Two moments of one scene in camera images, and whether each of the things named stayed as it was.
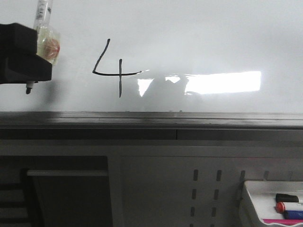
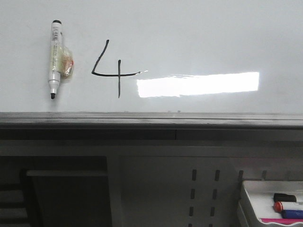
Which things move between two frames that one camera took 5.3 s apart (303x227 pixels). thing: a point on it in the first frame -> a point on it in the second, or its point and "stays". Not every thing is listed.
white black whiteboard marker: [48, 42] -> [61, 63]
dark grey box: [66, 191] stays
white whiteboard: [166, 56] stays
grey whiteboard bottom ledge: [152, 126] stays
